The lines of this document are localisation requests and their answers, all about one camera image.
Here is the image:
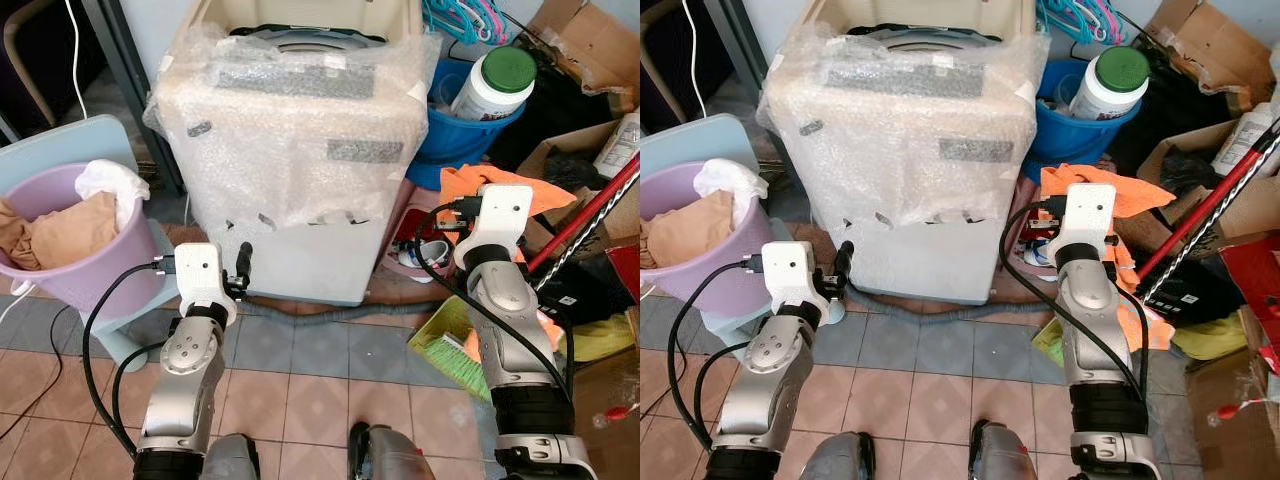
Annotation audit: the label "white bottle with green cap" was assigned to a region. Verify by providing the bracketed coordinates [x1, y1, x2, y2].
[449, 46, 539, 122]
[1067, 44, 1152, 122]

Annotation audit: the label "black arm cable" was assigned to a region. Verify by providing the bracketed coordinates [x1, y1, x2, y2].
[411, 196, 575, 391]
[1000, 195, 1151, 399]
[81, 257, 179, 461]
[667, 256, 765, 453]

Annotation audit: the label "white cloth garment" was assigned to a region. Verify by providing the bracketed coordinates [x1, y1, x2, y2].
[692, 157, 770, 232]
[74, 158, 152, 233]

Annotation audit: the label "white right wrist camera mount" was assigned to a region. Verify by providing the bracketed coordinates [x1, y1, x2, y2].
[454, 184, 535, 270]
[1049, 182, 1119, 267]

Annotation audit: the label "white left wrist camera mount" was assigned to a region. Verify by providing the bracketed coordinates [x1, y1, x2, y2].
[174, 242, 239, 327]
[761, 240, 832, 323]

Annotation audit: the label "thin black floor cable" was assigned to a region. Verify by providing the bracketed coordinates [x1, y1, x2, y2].
[0, 304, 73, 443]

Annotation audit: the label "teal plastic clothes hangers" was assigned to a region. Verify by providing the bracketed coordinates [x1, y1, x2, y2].
[420, 0, 503, 47]
[1034, 0, 1118, 47]

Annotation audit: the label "thin white hanging cable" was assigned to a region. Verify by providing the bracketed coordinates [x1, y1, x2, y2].
[64, 0, 92, 122]
[682, 0, 707, 120]

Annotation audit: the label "purple plastic bucket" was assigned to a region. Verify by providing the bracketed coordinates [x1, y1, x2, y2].
[640, 162, 772, 317]
[0, 163, 167, 322]

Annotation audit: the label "bubble-wrapped white washing machine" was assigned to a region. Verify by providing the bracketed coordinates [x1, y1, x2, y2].
[756, 0, 1052, 307]
[143, 0, 444, 307]

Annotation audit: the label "silver spiral-patterned pole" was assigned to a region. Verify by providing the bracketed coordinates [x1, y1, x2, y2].
[1144, 130, 1280, 303]
[538, 186, 641, 293]

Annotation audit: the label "white labelled plastic bottle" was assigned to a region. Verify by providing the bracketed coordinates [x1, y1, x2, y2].
[1211, 99, 1278, 178]
[594, 111, 641, 180]

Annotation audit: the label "red broom handle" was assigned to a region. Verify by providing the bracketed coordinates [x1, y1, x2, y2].
[1135, 124, 1280, 282]
[525, 150, 641, 276]

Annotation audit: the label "open brown cardboard box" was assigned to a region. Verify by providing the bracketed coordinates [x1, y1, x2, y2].
[1144, 0, 1278, 113]
[524, 0, 641, 98]

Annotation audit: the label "black bag with barcode label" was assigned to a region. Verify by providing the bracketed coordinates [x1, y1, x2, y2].
[529, 253, 637, 328]
[1139, 248, 1248, 328]

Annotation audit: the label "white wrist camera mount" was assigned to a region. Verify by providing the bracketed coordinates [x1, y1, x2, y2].
[1049, 182, 1119, 267]
[174, 242, 239, 327]
[454, 184, 535, 270]
[761, 240, 832, 323]

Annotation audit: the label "blue plastic bucket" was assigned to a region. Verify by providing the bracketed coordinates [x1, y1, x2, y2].
[405, 57, 527, 192]
[1021, 57, 1142, 183]

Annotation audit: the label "grey robot right leg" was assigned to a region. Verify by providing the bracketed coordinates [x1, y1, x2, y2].
[347, 422, 437, 480]
[967, 419, 1038, 480]

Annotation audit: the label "large brown cardboard box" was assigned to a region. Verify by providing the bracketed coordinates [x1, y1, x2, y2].
[514, 119, 641, 256]
[1114, 118, 1280, 253]

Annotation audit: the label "orange cloth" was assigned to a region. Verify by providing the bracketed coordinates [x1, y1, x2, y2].
[1039, 162, 1180, 352]
[437, 163, 579, 348]

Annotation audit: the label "red box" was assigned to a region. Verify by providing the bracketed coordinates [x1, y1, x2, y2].
[604, 244, 641, 303]
[1219, 231, 1280, 378]

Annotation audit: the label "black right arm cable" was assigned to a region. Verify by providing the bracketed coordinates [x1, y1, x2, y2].
[1000, 195, 1151, 399]
[411, 196, 575, 391]

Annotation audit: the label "yellow cloth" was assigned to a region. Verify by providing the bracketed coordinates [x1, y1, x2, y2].
[1169, 311, 1253, 362]
[568, 313, 641, 364]

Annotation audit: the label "grey robot leg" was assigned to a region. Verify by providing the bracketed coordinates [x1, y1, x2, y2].
[967, 419, 1038, 480]
[203, 432, 263, 480]
[797, 431, 877, 480]
[347, 422, 437, 480]

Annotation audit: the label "grey robot left leg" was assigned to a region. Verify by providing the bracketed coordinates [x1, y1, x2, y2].
[203, 432, 263, 480]
[797, 431, 877, 480]

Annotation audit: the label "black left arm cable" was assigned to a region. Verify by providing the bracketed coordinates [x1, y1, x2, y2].
[667, 256, 765, 453]
[81, 257, 179, 461]

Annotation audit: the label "light blue plastic stool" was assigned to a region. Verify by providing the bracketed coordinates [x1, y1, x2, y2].
[0, 114, 187, 373]
[640, 112, 803, 367]

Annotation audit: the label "brown cloth garment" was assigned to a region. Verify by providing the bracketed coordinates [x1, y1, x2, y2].
[640, 190, 738, 270]
[0, 191, 122, 272]

